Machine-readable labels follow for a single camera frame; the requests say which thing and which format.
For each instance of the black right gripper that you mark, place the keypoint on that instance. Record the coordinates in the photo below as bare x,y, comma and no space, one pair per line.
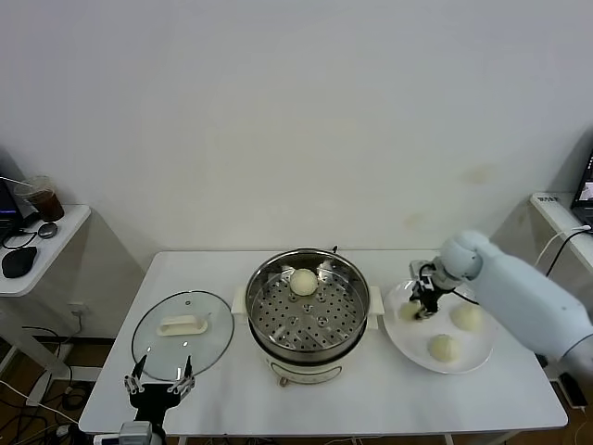
428,296

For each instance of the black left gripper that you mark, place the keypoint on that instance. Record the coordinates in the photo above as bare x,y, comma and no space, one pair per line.
153,398

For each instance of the white steamed baozi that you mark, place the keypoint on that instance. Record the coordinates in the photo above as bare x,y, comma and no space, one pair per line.
407,313
443,347
303,282
465,320

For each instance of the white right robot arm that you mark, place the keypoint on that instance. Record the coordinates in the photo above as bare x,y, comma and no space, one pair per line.
509,296

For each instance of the stainless steel steamer basket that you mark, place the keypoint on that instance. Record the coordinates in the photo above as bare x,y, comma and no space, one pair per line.
238,303

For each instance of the white round plate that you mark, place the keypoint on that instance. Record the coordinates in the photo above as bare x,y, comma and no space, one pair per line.
403,343

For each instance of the cream electric pot base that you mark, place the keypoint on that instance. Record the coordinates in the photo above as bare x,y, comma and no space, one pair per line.
306,371

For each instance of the black floor power strip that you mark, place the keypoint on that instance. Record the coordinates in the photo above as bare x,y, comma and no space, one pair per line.
572,391

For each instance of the white side table with mouse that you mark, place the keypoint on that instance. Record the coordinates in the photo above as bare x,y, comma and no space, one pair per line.
69,222

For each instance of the black computer mouse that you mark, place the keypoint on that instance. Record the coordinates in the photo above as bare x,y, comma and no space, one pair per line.
18,262

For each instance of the round clear cup lid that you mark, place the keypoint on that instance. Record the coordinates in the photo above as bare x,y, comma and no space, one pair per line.
48,230

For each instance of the black laptop with lit screen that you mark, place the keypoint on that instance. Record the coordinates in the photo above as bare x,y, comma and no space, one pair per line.
584,190

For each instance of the plastic cup of iced coffee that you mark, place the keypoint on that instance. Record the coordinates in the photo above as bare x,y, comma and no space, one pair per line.
48,204

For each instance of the dark laptop beside coffee cup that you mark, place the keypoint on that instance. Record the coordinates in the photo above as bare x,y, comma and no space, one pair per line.
9,199

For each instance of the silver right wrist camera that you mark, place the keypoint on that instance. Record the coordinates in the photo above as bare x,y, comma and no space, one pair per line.
426,270

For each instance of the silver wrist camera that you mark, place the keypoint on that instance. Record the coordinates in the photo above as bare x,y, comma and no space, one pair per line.
136,433
426,270

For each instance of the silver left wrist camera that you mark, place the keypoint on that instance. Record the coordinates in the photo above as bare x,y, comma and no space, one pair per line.
136,433

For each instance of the white wall socket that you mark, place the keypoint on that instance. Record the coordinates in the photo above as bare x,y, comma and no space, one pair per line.
78,308

